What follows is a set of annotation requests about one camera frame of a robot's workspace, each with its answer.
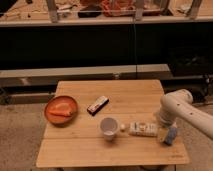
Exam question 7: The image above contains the white plastic bottle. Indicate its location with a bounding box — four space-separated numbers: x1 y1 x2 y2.
120 122 158 137

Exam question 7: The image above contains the blue sponge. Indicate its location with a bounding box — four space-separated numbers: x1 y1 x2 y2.
157 126 178 146

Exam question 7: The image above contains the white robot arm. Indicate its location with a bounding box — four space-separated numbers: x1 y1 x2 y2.
156 89 213 140

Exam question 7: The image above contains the wooden table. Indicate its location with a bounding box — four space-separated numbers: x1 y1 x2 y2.
36 80 189 168

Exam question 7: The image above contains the white paper cup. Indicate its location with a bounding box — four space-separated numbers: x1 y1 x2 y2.
100 117 118 141

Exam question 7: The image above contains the orange carrot piece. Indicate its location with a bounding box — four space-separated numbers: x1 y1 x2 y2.
49 103 72 117

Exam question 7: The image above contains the orange bowl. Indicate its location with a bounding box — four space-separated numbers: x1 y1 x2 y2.
44 96 78 125

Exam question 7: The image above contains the red cloth on shelf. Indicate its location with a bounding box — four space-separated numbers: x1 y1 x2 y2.
101 0 135 17

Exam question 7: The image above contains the black cable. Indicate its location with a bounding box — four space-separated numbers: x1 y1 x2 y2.
132 16 139 80

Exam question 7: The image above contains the metal shelf frame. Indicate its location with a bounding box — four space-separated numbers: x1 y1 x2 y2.
0 0 213 27

